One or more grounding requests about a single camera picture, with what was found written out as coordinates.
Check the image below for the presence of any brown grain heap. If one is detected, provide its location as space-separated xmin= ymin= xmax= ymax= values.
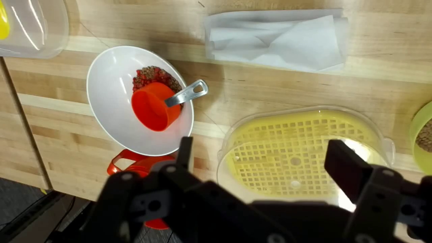
xmin=416 ymin=119 xmax=432 ymax=154

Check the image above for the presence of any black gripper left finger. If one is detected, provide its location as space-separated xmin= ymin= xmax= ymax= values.
xmin=79 ymin=135 xmax=254 ymax=243

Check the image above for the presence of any white bowl with yellow item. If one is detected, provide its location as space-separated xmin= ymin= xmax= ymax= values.
xmin=0 ymin=0 xmax=71 ymax=59

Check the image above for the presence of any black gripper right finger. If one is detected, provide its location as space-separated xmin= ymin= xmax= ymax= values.
xmin=322 ymin=139 xmax=432 ymax=243

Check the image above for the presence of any red-brown grain heap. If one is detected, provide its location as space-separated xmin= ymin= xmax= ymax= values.
xmin=132 ymin=65 xmax=183 ymax=93

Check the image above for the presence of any lime green bowl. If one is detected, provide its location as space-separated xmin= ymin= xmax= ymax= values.
xmin=409 ymin=100 xmax=432 ymax=177

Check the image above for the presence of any white paper towel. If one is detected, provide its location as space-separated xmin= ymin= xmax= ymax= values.
xmin=204 ymin=10 xmax=349 ymax=73

